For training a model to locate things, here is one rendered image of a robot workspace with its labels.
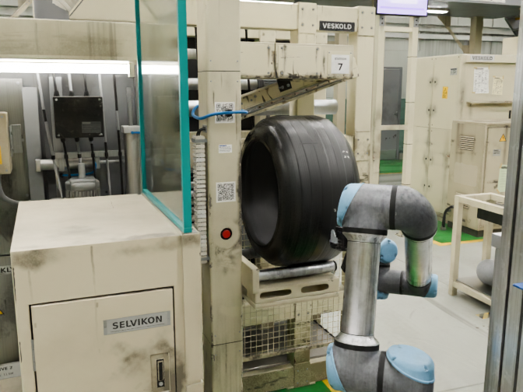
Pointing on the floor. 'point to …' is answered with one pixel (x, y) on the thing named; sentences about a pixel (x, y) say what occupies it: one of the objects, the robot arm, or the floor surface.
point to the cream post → (211, 66)
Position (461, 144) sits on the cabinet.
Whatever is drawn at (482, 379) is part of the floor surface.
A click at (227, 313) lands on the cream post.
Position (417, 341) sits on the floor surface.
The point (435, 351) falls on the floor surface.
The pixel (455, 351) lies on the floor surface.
